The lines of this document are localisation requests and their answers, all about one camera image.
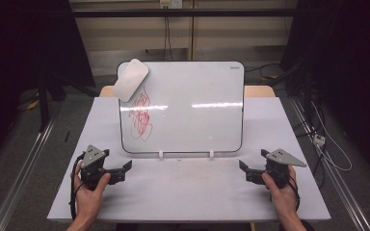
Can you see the wooden table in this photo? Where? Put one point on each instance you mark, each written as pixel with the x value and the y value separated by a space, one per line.
pixel 258 91

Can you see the white whiteboard eraser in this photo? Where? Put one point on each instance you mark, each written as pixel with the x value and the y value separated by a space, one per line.
pixel 130 80

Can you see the white power strip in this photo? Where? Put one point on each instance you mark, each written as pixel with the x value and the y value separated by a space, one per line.
pixel 319 140

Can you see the white wall socket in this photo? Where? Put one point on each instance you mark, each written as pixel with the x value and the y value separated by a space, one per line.
pixel 171 3

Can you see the white whiteboard with black rim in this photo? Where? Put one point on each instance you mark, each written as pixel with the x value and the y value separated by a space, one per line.
pixel 189 128

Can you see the person's right hand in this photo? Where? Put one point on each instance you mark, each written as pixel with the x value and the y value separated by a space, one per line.
pixel 281 199

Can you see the black curtain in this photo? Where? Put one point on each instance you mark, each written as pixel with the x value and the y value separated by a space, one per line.
pixel 350 64
pixel 19 64

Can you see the black horizontal bar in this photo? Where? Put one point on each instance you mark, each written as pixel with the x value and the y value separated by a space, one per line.
pixel 179 12

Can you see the person's left hand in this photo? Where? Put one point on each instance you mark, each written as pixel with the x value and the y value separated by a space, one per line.
pixel 88 199

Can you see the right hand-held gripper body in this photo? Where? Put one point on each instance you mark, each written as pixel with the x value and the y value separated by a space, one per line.
pixel 277 163

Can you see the aluminium floor rail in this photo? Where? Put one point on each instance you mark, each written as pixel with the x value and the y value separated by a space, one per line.
pixel 22 173
pixel 330 173

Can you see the white whiteboard stand clip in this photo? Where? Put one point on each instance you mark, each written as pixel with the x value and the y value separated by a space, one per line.
pixel 211 154
pixel 160 155

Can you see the black metal stand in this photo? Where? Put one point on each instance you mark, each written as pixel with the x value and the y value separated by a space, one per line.
pixel 44 102

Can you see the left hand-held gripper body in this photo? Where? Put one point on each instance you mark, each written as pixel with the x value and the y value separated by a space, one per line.
pixel 91 163

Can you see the small black pen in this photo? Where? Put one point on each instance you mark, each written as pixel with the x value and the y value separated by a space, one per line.
pixel 66 136

